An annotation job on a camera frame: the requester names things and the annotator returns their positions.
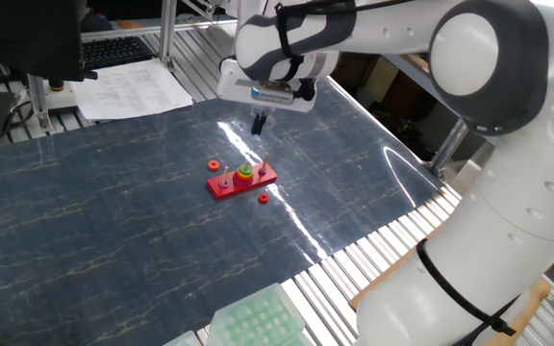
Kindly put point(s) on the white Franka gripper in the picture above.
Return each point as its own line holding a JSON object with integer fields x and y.
{"x": 231, "y": 84}

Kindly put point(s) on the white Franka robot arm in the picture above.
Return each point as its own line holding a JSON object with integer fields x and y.
{"x": 498, "y": 216}

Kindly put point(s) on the red Hanoi base board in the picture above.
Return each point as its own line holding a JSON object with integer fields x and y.
{"x": 231, "y": 191}

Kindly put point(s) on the white printed paper sheet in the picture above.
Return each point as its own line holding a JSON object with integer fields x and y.
{"x": 128, "y": 91}

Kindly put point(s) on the black keyboard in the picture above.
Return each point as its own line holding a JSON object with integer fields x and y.
{"x": 113, "y": 50}

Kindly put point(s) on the small orange plastic item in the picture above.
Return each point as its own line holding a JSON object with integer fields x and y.
{"x": 128, "y": 24}

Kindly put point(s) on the dark blue marble mat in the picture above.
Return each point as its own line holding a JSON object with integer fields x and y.
{"x": 113, "y": 216}

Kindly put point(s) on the green pipette tip box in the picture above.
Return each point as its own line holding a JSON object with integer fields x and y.
{"x": 258, "y": 319}

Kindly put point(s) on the white monitor stand base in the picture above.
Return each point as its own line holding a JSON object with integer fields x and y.
{"x": 63, "y": 98}

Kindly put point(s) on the black monitor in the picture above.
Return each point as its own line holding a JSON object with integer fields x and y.
{"x": 22, "y": 33}

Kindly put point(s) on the aluminium frame post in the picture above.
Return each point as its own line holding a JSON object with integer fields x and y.
{"x": 447, "y": 146}
{"x": 167, "y": 33}
{"x": 39, "y": 101}

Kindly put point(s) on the aluminium frame beam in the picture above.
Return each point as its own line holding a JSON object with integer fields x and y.
{"x": 128, "y": 30}

